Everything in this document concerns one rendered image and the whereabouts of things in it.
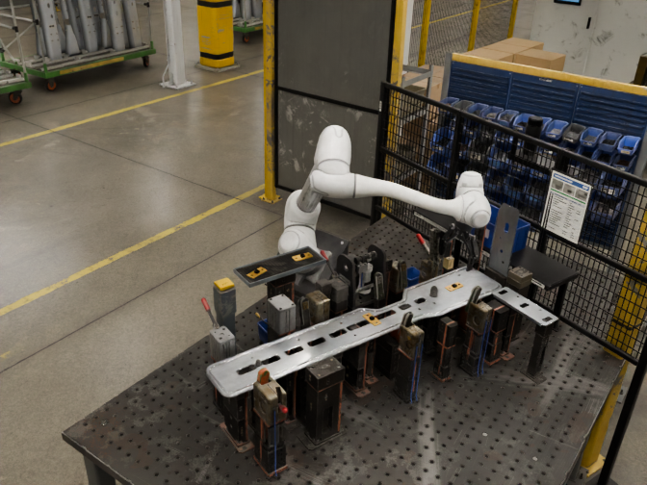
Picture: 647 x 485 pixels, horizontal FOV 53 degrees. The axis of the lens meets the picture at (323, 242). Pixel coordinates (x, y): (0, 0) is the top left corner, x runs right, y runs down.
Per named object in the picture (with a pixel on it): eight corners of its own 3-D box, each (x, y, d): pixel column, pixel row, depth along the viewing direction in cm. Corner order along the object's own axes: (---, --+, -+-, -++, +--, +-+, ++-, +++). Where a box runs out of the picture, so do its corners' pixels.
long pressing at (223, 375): (229, 405, 223) (229, 401, 222) (200, 369, 239) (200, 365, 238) (505, 288, 293) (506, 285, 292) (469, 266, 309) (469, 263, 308)
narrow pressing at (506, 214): (505, 277, 299) (519, 210, 283) (487, 267, 307) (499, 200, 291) (506, 277, 299) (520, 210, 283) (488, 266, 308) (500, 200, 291)
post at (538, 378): (537, 384, 280) (551, 330, 267) (518, 370, 288) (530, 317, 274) (547, 379, 284) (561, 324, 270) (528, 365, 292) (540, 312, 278)
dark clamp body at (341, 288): (332, 367, 286) (336, 293, 268) (316, 351, 296) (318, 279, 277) (352, 359, 292) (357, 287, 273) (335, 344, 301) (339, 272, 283)
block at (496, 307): (488, 368, 289) (499, 316, 276) (470, 354, 297) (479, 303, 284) (504, 360, 294) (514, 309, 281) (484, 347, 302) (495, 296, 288)
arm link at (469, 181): (452, 201, 276) (456, 215, 265) (456, 166, 269) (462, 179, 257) (477, 202, 276) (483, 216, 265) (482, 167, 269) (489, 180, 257)
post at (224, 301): (224, 382, 275) (219, 293, 254) (216, 371, 281) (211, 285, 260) (240, 375, 279) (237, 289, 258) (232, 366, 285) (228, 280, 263)
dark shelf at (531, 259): (547, 292, 289) (548, 286, 288) (411, 214, 353) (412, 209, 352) (578, 278, 301) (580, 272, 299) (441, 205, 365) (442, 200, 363)
